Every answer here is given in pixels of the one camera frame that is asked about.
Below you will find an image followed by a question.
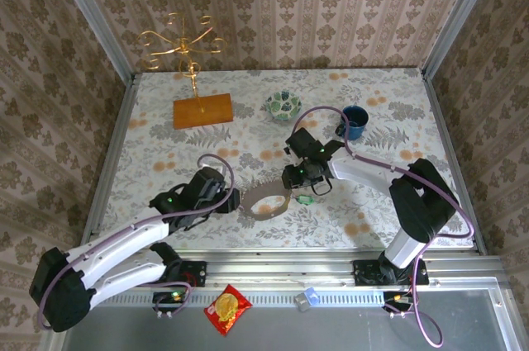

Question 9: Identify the red snack packet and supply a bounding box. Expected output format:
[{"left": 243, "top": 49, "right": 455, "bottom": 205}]
[{"left": 203, "top": 283, "right": 253, "bottom": 338}]

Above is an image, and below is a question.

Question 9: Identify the floral patterned table cover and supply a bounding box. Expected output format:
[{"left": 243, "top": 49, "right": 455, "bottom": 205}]
[{"left": 88, "top": 68, "right": 480, "bottom": 251}]

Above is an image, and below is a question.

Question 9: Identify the gold hook stand wooden base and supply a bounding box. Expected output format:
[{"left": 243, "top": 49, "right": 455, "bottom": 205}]
[{"left": 136, "top": 12, "right": 235, "bottom": 131}]

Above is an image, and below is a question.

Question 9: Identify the small grey blue packet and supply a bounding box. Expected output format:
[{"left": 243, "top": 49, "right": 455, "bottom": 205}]
[{"left": 294, "top": 287, "right": 320, "bottom": 313}]

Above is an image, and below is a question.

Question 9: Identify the green leaf pattern bowl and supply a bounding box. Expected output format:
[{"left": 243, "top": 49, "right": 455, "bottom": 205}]
[{"left": 265, "top": 91, "right": 303, "bottom": 121}]

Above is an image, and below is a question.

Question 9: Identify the aluminium frame post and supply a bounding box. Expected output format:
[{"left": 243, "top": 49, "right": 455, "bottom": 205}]
[
  {"left": 45, "top": 0, "right": 137, "bottom": 82},
  {"left": 419, "top": 0, "right": 503, "bottom": 79}
]

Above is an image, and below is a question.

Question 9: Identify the aluminium mounting rail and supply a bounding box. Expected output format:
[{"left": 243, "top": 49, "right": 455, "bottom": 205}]
[{"left": 181, "top": 259, "right": 414, "bottom": 288}]

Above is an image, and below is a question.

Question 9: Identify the grey slotted cable duct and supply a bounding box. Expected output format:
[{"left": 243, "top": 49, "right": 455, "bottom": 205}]
[{"left": 98, "top": 289, "right": 388, "bottom": 307}]

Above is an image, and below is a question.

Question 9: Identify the silver keyring chain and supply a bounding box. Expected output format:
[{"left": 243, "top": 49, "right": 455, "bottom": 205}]
[{"left": 239, "top": 179, "right": 293, "bottom": 220}]

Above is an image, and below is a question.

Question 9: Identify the small black control board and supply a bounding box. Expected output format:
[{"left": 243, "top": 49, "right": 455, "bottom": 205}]
[
  {"left": 152, "top": 289, "right": 192, "bottom": 319},
  {"left": 382, "top": 289, "right": 417, "bottom": 319}
]

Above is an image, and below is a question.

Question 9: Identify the aluminium frame side rail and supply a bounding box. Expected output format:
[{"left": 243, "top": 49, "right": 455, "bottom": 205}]
[
  {"left": 421, "top": 69, "right": 529, "bottom": 351},
  {"left": 39, "top": 74, "right": 140, "bottom": 351}
]

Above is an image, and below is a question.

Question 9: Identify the dark blue mug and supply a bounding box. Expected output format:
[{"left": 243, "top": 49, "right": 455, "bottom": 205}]
[{"left": 335, "top": 105, "right": 369, "bottom": 140}]

